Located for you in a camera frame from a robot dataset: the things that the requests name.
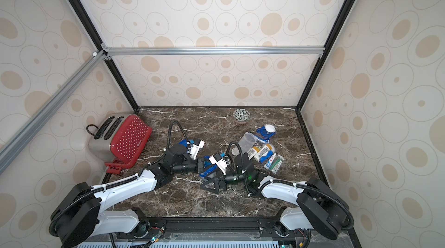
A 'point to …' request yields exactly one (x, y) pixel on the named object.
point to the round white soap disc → (270, 128)
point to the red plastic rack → (115, 167)
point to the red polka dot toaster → (120, 137)
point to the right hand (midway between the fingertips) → (209, 181)
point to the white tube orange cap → (267, 148)
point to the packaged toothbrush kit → (276, 163)
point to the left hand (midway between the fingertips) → (218, 165)
